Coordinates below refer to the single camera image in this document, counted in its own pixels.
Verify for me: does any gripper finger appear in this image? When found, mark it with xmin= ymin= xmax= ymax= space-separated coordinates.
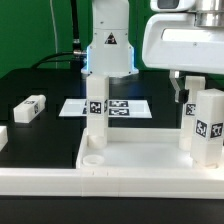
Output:
xmin=169 ymin=70 xmax=189 ymax=104

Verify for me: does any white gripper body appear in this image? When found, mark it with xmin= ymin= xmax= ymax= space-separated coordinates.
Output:
xmin=142 ymin=13 xmax=224 ymax=75

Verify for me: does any white desk top tray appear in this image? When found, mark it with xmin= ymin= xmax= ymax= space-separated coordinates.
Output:
xmin=76 ymin=128 xmax=224 ymax=172

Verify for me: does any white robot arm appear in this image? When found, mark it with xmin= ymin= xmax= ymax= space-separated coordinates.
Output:
xmin=82 ymin=0 xmax=224 ymax=91

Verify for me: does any white front fence bar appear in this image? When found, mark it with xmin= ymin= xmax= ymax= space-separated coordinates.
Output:
xmin=0 ymin=168 xmax=224 ymax=199

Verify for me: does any tag sheet on table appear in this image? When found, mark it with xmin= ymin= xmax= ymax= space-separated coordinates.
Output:
xmin=59 ymin=99 xmax=152 ymax=118

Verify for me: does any white left fence piece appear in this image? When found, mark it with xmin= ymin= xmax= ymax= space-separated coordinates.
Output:
xmin=0 ymin=126 xmax=8 ymax=151

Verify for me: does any black cable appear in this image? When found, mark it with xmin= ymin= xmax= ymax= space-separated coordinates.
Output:
xmin=30 ymin=0 xmax=88 ymax=70

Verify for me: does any white cable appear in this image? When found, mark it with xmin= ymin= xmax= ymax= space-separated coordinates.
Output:
xmin=49 ymin=0 xmax=60 ymax=70

